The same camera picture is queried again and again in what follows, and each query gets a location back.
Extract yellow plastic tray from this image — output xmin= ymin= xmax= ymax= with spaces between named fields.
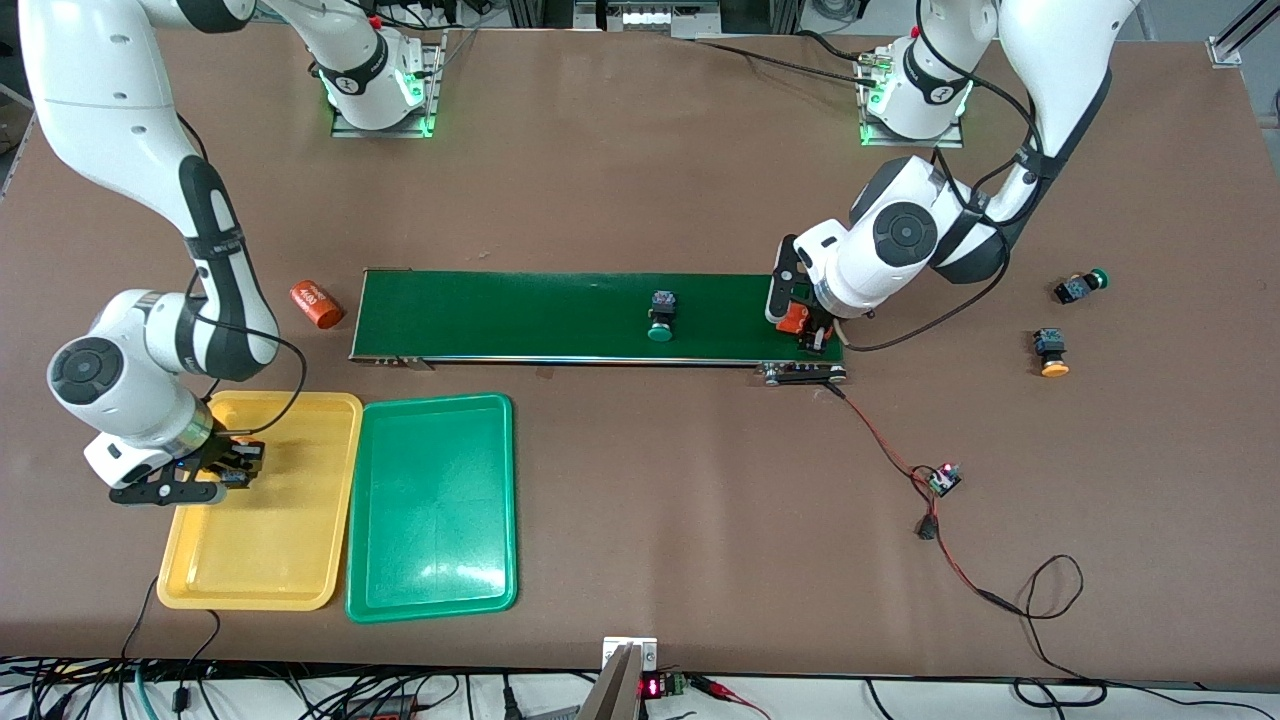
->
xmin=157 ymin=390 xmax=364 ymax=612

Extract green plastic tray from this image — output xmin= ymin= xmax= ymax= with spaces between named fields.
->
xmin=345 ymin=393 xmax=519 ymax=625

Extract white lit device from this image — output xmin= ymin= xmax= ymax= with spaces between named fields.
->
xmin=575 ymin=0 xmax=721 ymax=33

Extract green conveyor belt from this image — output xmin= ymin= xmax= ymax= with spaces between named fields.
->
xmin=348 ymin=268 xmax=849 ymax=387

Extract red alligator clip lead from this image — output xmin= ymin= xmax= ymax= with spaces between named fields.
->
xmin=690 ymin=676 xmax=773 ymax=720

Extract red black conveyor wire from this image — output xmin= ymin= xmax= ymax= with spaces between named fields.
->
xmin=825 ymin=383 xmax=936 ymax=479

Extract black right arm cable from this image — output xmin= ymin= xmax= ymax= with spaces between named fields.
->
xmin=175 ymin=110 xmax=308 ymax=441

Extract thin black table cable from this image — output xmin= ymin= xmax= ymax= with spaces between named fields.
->
xmin=120 ymin=575 xmax=161 ymax=666

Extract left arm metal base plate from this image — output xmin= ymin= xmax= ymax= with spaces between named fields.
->
xmin=858 ymin=55 xmax=966 ymax=150

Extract black base power cable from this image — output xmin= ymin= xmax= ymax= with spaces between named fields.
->
xmin=695 ymin=28 xmax=881 ymax=89

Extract black cable with inline plug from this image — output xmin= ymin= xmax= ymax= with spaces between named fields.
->
xmin=172 ymin=608 xmax=223 ymax=713

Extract silver metal table bracket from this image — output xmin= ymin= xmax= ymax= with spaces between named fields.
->
xmin=602 ymin=636 xmax=660 ymax=673

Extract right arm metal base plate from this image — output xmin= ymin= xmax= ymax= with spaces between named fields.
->
xmin=330 ymin=28 xmax=446 ymax=139

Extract grey camera stand pole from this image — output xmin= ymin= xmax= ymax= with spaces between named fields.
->
xmin=575 ymin=643 xmax=643 ymax=720

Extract aluminium profile bracket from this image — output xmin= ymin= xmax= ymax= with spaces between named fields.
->
xmin=1208 ymin=0 xmax=1280 ymax=67

